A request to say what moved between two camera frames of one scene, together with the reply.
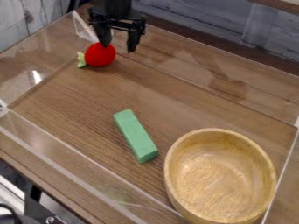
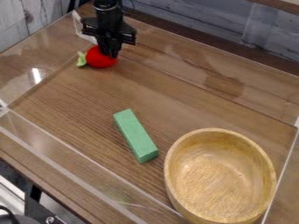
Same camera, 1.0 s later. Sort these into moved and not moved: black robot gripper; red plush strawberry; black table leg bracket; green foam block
Moved: black robot gripper
Not moved: black table leg bracket; green foam block; red plush strawberry
